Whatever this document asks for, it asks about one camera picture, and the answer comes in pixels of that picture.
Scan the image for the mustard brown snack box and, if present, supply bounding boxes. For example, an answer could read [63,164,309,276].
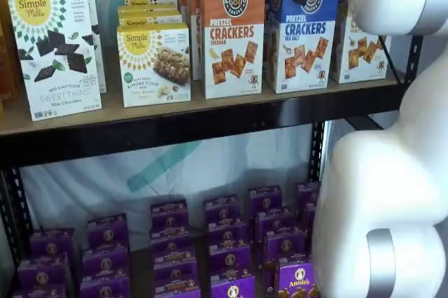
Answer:
[0,0,21,103]

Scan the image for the yellow pretzel crackers box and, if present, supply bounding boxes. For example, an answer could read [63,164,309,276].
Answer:
[330,6,393,85]

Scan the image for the purple Annie's chocolate bunnies box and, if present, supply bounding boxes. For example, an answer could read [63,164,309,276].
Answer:
[248,187,284,212]
[262,262,320,298]
[255,208,298,234]
[264,230,312,266]

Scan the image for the white backdrop with teal print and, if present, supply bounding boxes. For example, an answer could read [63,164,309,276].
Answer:
[20,0,421,239]

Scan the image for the purple Annie's box teal band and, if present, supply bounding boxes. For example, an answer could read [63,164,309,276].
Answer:
[297,182,321,206]
[302,203,319,232]

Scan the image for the blue sea salt crackers box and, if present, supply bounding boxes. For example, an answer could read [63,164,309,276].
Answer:
[265,0,343,95]

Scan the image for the black metal shelf frame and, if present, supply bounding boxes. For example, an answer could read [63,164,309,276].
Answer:
[0,34,425,278]

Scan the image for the Simple Mills almond bars box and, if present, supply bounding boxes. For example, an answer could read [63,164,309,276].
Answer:
[123,0,179,8]
[117,13,184,29]
[116,22,193,108]
[118,3,182,17]

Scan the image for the purple Annie's snack box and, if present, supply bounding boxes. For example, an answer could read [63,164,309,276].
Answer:
[206,218,246,245]
[150,199,189,229]
[79,274,132,298]
[209,241,251,277]
[153,250,198,280]
[16,251,71,287]
[29,227,76,259]
[211,274,257,298]
[204,194,240,222]
[12,283,68,298]
[153,276,201,298]
[80,246,130,278]
[86,212,130,250]
[150,226,194,254]

